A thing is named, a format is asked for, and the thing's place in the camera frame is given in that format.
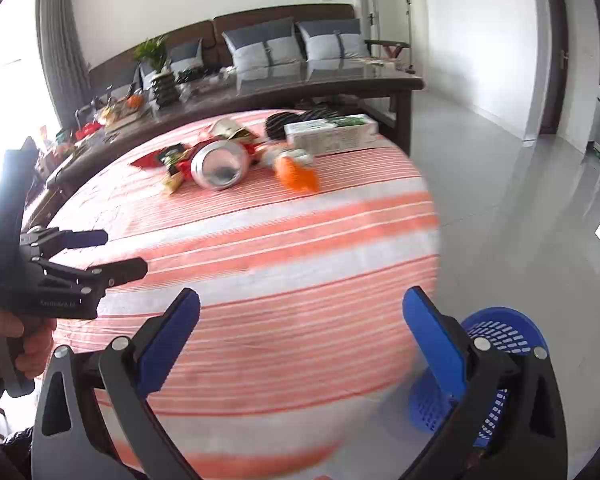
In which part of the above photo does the wooden armchair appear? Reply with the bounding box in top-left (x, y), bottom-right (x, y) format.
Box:
top-left (365, 39), bottom-right (412, 68)

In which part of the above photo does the white green carton box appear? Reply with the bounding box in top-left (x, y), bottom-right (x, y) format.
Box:
top-left (284, 114), bottom-right (379, 155)

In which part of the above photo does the yellow green snack wrapper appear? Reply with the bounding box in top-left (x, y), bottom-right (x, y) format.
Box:
top-left (161, 167), bottom-right (187, 196)

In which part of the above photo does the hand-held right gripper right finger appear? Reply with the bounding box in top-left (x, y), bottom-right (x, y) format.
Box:
top-left (402, 286), bottom-right (568, 480)

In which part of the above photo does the dark glass-top coffee table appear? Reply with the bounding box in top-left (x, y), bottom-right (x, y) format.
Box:
top-left (22, 64), bottom-right (426, 223)

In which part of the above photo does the dark snack wrapper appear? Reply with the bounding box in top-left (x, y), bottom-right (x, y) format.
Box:
top-left (157, 143), bottom-right (193, 167)

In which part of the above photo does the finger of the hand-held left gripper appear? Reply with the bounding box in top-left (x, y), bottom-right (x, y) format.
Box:
top-left (35, 257), bottom-right (148, 297)
top-left (17, 227), bottom-right (108, 261)

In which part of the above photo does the grey white cushion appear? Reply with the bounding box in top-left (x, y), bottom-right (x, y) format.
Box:
top-left (297, 19), bottom-right (371, 61)
top-left (167, 39), bottom-right (204, 73)
top-left (222, 17), bottom-right (303, 73)

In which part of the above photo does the black foam fruit net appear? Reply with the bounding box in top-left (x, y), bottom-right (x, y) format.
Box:
top-left (300, 104), bottom-right (346, 121)
top-left (265, 111), bottom-right (306, 142)

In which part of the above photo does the grey curtain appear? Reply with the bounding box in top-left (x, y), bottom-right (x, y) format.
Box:
top-left (34, 0), bottom-right (92, 131)

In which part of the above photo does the person's left hand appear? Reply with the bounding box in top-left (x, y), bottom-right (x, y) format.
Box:
top-left (0, 307), bottom-right (58, 381)

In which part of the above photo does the potted green plant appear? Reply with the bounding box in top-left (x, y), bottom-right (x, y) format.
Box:
top-left (134, 36), bottom-right (180, 108)

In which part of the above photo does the orange white striped tablecloth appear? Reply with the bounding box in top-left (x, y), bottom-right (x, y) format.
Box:
top-left (22, 109), bottom-right (441, 478)

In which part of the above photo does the brown wooden sofa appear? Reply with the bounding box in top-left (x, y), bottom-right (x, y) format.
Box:
top-left (87, 4), bottom-right (361, 106)

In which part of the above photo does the silver aluminium can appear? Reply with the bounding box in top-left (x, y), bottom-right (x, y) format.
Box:
top-left (190, 139), bottom-right (252, 191)

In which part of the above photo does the dark wooden door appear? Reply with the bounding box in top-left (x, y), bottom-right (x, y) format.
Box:
top-left (540, 0), bottom-right (569, 136)

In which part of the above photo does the orange snack wrapper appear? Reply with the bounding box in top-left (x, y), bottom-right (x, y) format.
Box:
top-left (274, 152), bottom-right (321, 193)

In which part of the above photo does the cream red fabric pouch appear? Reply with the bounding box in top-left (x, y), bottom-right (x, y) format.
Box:
top-left (207, 117), bottom-right (259, 142)

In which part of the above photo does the white plastic wrapper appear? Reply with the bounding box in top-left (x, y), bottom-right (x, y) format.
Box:
top-left (257, 144), bottom-right (315, 168)

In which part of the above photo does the red plastic bag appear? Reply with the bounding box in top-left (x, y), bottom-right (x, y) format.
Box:
top-left (130, 141), bottom-right (262, 182)

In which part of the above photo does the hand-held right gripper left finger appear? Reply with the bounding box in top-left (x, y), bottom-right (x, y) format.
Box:
top-left (32, 287), bottom-right (202, 480)

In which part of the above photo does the blue plastic basket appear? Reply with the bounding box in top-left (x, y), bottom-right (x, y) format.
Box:
top-left (409, 306), bottom-right (550, 448)

